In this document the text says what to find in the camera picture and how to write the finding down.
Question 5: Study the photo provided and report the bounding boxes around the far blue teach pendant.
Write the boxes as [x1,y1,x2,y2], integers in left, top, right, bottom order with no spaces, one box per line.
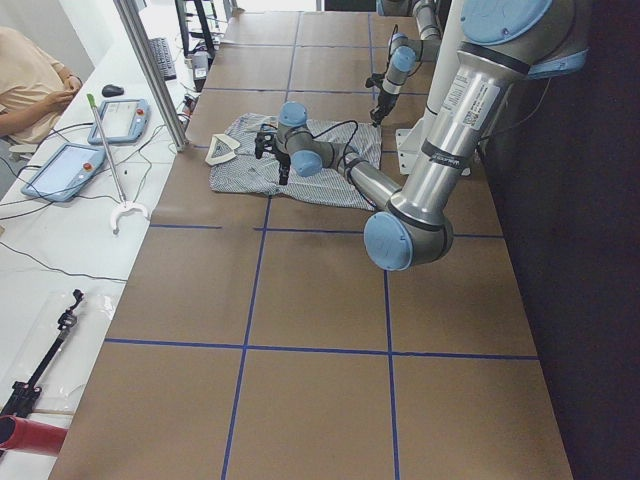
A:
[98,99,150,145]

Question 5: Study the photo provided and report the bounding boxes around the black pendant cable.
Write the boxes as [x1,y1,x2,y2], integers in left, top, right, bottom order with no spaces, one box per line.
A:
[0,119,171,285]

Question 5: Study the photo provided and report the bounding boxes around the aluminium frame post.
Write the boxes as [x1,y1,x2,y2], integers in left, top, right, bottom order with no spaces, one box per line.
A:
[113,0,188,152]

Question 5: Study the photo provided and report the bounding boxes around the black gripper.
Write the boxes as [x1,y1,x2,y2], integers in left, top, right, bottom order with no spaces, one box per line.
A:
[370,91,399,125]
[275,152,291,186]

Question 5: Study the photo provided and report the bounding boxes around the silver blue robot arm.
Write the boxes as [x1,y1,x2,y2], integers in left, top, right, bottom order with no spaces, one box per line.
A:
[365,0,442,126]
[255,1,592,271]

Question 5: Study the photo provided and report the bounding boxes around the red cylinder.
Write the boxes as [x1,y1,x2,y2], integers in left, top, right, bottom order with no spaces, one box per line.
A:
[1,415,68,456]

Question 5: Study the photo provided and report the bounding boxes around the black computer mouse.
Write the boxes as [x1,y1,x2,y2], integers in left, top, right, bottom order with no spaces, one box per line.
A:
[101,84,124,98]

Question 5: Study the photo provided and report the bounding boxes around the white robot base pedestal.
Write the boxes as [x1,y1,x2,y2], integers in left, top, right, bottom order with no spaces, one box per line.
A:
[395,0,464,175]

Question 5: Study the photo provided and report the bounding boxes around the left black braided cable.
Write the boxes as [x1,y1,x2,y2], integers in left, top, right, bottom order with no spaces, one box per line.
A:
[312,119,381,211]

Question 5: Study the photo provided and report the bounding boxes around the blue white striped polo shirt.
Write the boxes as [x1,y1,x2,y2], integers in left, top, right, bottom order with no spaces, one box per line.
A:
[209,113,381,210]

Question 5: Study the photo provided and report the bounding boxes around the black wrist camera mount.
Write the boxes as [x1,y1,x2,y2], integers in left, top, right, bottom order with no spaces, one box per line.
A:
[365,73,385,90]
[254,131,277,159]

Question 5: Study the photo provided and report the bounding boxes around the blue teach pendant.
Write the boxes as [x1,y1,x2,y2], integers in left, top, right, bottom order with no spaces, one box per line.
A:
[21,143,106,202]
[98,99,150,145]

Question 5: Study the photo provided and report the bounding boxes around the seated person in peach shirt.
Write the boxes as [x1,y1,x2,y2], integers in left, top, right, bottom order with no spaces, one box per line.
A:
[1,26,83,144]

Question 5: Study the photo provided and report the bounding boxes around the black computer keyboard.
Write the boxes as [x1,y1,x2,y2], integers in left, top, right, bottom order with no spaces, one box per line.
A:
[148,37,177,81]

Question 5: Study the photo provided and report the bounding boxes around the near blue teach pendant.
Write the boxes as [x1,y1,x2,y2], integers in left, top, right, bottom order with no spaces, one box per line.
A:
[21,143,106,202]

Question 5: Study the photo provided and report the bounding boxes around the black tripod stick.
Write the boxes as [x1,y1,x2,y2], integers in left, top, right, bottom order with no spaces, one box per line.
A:
[1,289,84,418]

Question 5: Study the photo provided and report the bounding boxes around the silver reacher grabber tool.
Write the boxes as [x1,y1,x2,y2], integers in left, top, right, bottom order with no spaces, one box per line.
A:
[87,94,150,235]

